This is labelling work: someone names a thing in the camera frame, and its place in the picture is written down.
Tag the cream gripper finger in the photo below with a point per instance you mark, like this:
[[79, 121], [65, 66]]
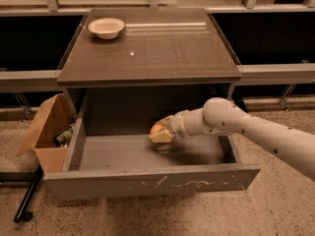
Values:
[[160, 136], [165, 121]]

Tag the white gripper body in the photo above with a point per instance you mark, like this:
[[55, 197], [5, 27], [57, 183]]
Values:
[[178, 125]]

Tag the orange fruit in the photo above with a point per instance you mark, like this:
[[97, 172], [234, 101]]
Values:
[[155, 129]]

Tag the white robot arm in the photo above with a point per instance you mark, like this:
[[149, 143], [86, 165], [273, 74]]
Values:
[[219, 116]]

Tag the open grey top drawer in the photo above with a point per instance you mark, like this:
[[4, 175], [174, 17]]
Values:
[[111, 155]]

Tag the dark cabinet with glass top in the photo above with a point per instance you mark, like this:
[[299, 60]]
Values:
[[164, 61]]

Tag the green snack bag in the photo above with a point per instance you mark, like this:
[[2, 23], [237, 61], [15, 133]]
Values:
[[63, 138]]

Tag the white bowl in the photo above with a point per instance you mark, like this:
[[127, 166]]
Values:
[[106, 28]]

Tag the cardboard box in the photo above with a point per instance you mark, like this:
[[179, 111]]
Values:
[[52, 117]]

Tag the black metal stand leg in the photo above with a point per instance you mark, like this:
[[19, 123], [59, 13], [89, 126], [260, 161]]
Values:
[[32, 178]]

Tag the grey horizontal rail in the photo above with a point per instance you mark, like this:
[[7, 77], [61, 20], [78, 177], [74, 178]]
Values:
[[251, 75]]

